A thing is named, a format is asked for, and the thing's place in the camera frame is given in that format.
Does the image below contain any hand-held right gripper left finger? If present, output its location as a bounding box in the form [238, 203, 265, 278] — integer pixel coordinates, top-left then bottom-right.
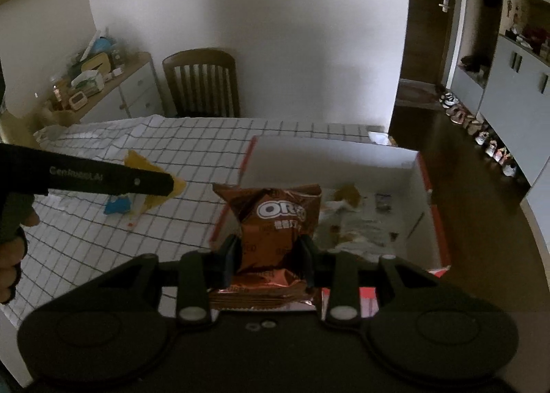
[96, 234, 238, 327]

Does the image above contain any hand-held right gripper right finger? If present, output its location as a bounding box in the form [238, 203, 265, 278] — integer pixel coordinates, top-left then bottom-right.
[300, 236, 451, 328]

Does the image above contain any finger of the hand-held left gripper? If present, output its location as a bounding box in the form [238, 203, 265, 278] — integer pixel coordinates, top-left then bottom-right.
[128, 165, 175, 198]

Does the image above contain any yellow snack packet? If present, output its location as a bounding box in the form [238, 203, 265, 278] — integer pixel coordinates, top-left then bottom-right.
[123, 149, 186, 214]

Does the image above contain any brown cookie packet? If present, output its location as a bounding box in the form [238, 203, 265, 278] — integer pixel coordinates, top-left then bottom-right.
[212, 183, 324, 313]

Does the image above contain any white cardboard box orange outside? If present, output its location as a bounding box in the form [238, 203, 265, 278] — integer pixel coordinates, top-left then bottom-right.
[210, 135, 453, 321]

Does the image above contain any person's left hand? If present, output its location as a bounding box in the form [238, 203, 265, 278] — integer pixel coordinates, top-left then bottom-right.
[0, 209, 40, 304]

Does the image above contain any clear plastic snack packet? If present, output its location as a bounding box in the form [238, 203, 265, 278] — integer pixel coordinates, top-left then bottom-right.
[130, 195, 149, 227]

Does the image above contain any blue snack packet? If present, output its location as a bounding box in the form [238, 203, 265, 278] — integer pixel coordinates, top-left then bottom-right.
[103, 196, 135, 216]

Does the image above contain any checked white tablecloth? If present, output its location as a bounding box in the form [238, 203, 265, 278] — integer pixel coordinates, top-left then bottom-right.
[0, 115, 388, 327]

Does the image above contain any yellow packet black print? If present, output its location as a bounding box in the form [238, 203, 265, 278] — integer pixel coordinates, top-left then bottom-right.
[333, 184, 362, 210]

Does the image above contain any white tissue box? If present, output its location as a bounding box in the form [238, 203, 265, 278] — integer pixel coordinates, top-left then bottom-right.
[70, 70, 107, 96]

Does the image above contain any white drawer cabinet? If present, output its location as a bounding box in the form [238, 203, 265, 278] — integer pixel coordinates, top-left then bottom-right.
[42, 51, 166, 124]

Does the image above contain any yellow box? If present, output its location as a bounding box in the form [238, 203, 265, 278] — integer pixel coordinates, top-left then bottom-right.
[81, 53, 115, 74]

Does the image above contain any wooden chair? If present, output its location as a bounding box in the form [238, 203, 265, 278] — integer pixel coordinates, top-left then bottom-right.
[162, 48, 242, 119]

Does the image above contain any brown door mat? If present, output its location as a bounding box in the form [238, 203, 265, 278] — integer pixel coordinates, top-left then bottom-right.
[396, 79, 444, 109]

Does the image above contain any row of shoes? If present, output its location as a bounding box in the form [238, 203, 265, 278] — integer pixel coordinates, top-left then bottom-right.
[437, 91, 519, 177]

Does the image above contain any brown door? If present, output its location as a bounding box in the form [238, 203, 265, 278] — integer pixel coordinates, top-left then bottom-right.
[394, 0, 469, 112]

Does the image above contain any grey wall cabinet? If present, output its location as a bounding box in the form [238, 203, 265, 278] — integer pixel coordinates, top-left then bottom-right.
[442, 0, 550, 209]

